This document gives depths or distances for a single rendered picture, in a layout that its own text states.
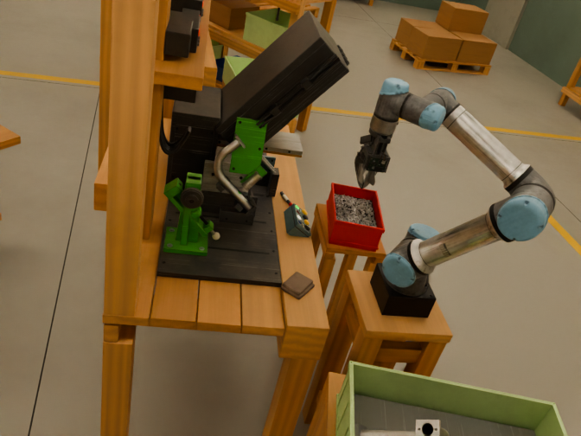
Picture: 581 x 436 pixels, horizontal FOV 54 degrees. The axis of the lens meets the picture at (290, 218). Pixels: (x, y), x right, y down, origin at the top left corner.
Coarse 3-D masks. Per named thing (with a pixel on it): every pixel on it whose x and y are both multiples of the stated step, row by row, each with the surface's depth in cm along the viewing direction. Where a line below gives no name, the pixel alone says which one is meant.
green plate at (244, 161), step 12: (240, 120) 208; (252, 120) 209; (240, 132) 209; (252, 132) 210; (264, 132) 211; (252, 144) 212; (240, 156) 212; (252, 156) 213; (240, 168) 214; (252, 168) 215
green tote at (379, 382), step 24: (360, 384) 165; (384, 384) 164; (408, 384) 163; (432, 384) 163; (456, 384) 162; (336, 408) 165; (432, 408) 168; (456, 408) 167; (480, 408) 167; (504, 408) 166; (528, 408) 165; (552, 408) 163; (336, 432) 158; (552, 432) 160
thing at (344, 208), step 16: (336, 192) 257; (352, 192) 257; (368, 192) 257; (336, 208) 246; (352, 208) 246; (368, 208) 250; (336, 224) 230; (352, 224) 230; (368, 224) 239; (336, 240) 235; (352, 240) 235; (368, 240) 235
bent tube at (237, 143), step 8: (232, 144) 207; (240, 144) 208; (224, 152) 208; (216, 160) 208; (216, 168) 209; (216, 176) 211; (224, 176) 211; (224, 184) 212; (232, 184) 213; (232, 192) 213; (240, 200) 215; (248, 208) 216
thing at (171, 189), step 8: (168, 184) 188; (176, 184) 185; (168, 192) 185; (176, 192) 186; (176, 200) 188; (192, 208) 191; (200, 208) 194; (192, 216) 192; (200, 216) 194; (192, 224) 193; (200, 224) 196; (208, 224) 196; (200, 232) 195; (208, 232) 197
